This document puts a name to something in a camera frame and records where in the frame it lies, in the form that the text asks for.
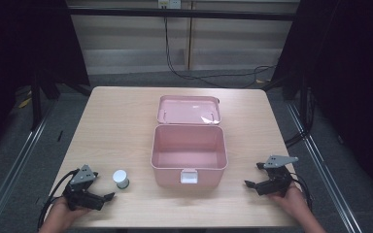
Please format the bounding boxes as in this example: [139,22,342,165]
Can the person's right hand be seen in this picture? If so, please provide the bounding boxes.
[267,182,310,219]

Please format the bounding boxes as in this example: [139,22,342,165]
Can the dark curtain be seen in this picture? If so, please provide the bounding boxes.
[261,0,373,205]
[0,0,91,163]

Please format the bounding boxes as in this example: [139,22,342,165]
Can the small white-lidded jar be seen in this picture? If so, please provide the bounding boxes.
[112,169,130,190]

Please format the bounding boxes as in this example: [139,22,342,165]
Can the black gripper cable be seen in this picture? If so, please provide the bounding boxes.
[37,168,81,231]
[289,172,315,212]

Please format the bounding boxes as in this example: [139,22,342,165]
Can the black horizontal frame bar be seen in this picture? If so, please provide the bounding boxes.
[67,7,300,22]

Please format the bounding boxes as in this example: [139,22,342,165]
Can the black wall cable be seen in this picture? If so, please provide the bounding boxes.
[163,16,277,89]

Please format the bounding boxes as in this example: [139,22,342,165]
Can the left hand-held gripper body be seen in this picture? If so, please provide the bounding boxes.
[62,164,106,212]

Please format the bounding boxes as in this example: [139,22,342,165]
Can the person's left hand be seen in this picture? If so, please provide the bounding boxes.
[47,195,92,227]

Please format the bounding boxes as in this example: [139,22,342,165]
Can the yellow floor tape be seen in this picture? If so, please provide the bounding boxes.
[17,96,33,110]

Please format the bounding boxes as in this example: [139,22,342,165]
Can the metal floor rail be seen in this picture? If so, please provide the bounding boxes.
[0,103,59,233]
[285,102,365,233]

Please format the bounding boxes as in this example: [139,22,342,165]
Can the pink plastic storage box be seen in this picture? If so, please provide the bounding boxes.
[150,94,229,188]

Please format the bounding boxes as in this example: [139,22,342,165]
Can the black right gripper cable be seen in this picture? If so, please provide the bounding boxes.
[289,172,315,212]

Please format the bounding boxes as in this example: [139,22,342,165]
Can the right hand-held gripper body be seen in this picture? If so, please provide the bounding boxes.
[254,154,300,199]

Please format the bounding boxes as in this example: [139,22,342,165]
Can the black metal stand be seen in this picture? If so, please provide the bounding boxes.
[29,69,44,132]

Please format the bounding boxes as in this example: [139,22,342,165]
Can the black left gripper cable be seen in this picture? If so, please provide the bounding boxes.
[37,168,81,231]

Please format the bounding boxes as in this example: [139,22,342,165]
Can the white wall socket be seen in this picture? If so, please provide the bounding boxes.
[157,0,183,10]

